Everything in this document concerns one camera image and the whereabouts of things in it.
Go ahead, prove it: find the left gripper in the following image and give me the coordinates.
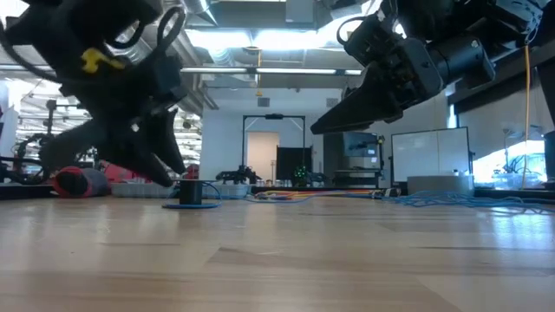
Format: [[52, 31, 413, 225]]
[[38, 55, 188, 188]]

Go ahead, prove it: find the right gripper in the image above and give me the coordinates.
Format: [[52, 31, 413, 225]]
[[310, 11, 444, 135]]

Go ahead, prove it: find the black cord spool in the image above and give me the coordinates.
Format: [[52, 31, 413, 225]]
[[162, 179, 221, 210]]

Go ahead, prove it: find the blue cord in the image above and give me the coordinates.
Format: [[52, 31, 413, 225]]
[[162, 180, 555, 216]]

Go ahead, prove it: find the grey open tool case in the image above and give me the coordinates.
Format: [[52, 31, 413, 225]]
[[110, 182, 252, 199]]

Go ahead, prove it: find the whiteboard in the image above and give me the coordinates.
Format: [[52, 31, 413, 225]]
[[391, 127, 472, 183]]

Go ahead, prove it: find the grey pouch with red rim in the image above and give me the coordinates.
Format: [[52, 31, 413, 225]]
[[52, 166, 109, 199]]

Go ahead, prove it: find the black panel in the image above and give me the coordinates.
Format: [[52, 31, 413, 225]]
[[276, 146, 313, 181]]

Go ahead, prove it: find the black device with green lights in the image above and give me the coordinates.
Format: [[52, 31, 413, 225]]
[[293, 164, 314, 186]]

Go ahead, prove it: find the black background robot rig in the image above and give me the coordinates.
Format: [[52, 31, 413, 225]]
[[0, 98, 57, 185]]

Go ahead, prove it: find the black gantry frame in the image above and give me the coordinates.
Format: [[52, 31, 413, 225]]
[[241, 114, 307, 185]]

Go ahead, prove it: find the grey duct tape roll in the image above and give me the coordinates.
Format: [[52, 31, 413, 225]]
[[406, 175, 475, 196]]

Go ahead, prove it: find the black metal table frame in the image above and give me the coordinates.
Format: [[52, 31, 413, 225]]
[[0, 181, 555, 205]]

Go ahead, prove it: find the yellow hanging cable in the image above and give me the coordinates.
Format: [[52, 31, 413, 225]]
[[521, 42, 532, 190]]

